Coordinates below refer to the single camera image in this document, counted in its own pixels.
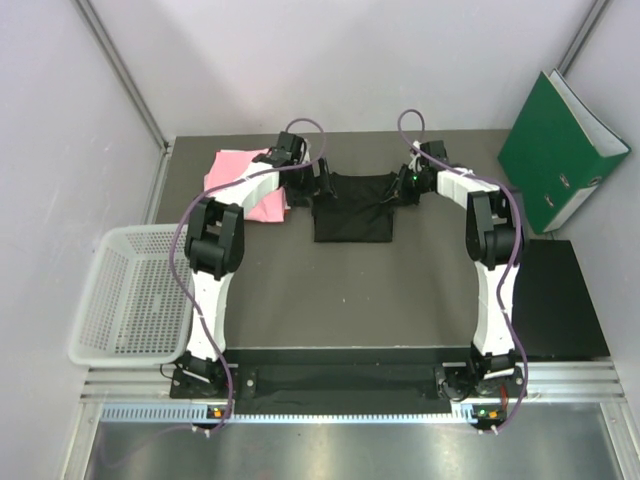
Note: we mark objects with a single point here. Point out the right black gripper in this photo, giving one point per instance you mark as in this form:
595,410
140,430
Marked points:
402,190

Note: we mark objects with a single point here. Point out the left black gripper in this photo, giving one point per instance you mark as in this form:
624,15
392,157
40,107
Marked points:
298,197

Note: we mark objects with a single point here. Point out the black printed t shirt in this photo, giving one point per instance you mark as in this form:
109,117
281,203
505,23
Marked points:
358,212

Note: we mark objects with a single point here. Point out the pink t shirt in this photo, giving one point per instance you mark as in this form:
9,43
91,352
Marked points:
229,165

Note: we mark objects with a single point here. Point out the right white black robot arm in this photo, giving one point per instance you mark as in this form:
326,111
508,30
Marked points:
494,241

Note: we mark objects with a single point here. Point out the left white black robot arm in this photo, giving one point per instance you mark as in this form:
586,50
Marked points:
240,186

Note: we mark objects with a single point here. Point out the black notebook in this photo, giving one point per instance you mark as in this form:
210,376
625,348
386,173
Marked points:
553,313

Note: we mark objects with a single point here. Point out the white plastic basket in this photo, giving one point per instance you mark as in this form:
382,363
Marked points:
132,312

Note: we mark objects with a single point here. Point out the green ring binder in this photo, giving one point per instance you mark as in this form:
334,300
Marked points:
558,153

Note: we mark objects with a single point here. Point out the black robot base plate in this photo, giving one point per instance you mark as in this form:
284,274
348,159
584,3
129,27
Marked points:
341,381

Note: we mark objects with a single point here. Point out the perforated grey cable duct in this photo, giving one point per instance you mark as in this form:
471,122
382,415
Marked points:
209,414

